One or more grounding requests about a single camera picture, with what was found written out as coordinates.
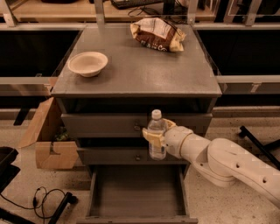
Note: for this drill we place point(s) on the clear plastic water bottle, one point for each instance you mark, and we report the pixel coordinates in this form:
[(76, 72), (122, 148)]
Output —
[(157, 126)]

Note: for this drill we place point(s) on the black keyboard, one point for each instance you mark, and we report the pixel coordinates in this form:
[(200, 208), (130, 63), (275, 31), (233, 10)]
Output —
[(125, 4)]

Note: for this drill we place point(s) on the white paper bowl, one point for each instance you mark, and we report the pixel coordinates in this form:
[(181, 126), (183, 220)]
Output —
[(87, 64)]

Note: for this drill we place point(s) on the black stand leg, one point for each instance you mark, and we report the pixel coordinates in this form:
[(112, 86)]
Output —
[(259, 145)]

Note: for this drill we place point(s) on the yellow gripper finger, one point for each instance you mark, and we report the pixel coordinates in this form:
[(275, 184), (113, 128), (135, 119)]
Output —
[(169, 124), (155, 138)]

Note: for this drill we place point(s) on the grey top drawer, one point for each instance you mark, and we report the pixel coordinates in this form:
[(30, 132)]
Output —
[(90, 125)]

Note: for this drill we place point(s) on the brown chip bag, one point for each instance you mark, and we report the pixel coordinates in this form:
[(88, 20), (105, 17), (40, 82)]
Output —
[(155, 33)]

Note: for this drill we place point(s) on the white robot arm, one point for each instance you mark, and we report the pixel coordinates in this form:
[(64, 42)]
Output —
[(220, 161)]

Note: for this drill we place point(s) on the grey drawer cabinet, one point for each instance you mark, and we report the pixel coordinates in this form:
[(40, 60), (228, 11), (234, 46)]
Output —
[(136, 80)]

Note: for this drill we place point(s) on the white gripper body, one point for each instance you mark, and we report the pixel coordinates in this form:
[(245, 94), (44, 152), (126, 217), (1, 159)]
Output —
[(174, 139)]

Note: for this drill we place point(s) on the cardboard box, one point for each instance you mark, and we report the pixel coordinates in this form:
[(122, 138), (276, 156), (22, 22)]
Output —
[(45, 125)]

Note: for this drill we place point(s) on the grey drawer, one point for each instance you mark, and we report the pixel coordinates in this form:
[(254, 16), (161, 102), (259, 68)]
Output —
[(123, 156), (90, 125), (137, 194)]

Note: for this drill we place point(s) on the grey bottom drawer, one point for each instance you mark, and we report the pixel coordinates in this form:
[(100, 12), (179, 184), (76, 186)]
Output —
[(137, 194)]

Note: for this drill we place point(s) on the black bin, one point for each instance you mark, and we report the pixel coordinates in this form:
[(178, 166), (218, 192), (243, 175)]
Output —
[(8, 171)]

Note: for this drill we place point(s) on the grey middle drawer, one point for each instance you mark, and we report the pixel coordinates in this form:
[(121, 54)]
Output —
[(123, 156)]

